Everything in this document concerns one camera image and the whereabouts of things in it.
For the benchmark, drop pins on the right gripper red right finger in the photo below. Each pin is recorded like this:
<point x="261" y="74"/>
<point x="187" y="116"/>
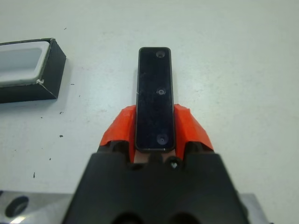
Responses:
<point x="191" y="130"/>

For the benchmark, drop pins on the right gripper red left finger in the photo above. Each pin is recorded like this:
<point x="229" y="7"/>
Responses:
<point x="121" y="128"/>

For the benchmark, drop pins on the slim black camera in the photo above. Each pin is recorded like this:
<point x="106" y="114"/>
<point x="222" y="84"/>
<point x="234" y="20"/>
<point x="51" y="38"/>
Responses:
<point x="154" y="105"/>

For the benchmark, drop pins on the black box with white insert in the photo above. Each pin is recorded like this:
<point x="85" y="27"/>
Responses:
<point x="50" y="77"/>

